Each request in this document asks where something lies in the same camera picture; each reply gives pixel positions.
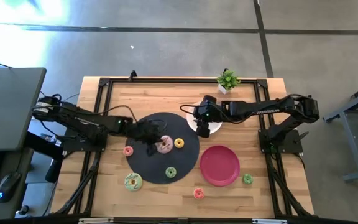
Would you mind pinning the dark grey desk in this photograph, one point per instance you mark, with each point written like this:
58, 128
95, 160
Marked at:
14, 161

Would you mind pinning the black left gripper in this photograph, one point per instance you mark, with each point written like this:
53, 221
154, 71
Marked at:
143, 130

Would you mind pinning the white bracket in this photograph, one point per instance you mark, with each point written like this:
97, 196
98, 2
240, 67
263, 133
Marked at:
269, 221
95, 221

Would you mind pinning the large pink frosted donut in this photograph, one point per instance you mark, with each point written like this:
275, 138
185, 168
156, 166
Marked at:
167, 149

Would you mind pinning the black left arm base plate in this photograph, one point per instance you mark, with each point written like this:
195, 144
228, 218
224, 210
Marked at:
73, 144

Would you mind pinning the small green potted plant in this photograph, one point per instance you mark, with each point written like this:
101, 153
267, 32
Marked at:
228, 80

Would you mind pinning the black computer mouse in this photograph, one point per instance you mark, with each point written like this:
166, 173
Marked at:
8, 186

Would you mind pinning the small black floor object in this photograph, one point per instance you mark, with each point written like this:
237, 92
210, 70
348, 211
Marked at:
24, 210

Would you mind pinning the black aluminium table frame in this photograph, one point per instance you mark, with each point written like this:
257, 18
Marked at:
182, 80

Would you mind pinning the small pink donut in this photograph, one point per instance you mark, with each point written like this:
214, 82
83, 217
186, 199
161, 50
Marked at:
195, 193
125, 151

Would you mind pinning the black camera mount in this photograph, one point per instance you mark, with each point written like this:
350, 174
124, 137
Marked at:
132, 75

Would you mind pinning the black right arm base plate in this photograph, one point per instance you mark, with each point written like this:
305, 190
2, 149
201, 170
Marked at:
291, 140

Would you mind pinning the large green frosted donut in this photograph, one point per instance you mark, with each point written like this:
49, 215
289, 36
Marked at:
128, 183

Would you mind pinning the grey metal table stand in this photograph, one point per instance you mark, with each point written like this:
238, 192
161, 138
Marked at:
353, 143

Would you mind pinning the small yellow donut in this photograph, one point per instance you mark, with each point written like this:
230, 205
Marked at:
176, 143

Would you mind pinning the white round plate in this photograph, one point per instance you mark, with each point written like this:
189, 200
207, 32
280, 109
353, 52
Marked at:
191, 124

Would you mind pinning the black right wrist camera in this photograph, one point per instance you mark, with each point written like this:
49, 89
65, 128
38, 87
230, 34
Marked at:
209, 101

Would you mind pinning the red round plate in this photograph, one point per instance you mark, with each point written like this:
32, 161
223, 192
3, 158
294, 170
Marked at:
219, 166

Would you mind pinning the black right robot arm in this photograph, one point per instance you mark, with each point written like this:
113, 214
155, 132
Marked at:
259, 109

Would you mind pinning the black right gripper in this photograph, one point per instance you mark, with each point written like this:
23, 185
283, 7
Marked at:
211, 114

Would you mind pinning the small green donut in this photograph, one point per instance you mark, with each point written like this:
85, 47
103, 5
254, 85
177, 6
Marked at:
167, 172
244, 179

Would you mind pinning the grey desk surface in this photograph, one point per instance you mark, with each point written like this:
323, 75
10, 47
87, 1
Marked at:
8, 109

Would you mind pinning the black round mat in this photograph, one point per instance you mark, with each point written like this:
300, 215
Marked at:
154, 168

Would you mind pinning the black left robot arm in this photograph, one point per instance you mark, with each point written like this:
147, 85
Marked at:
73, 118

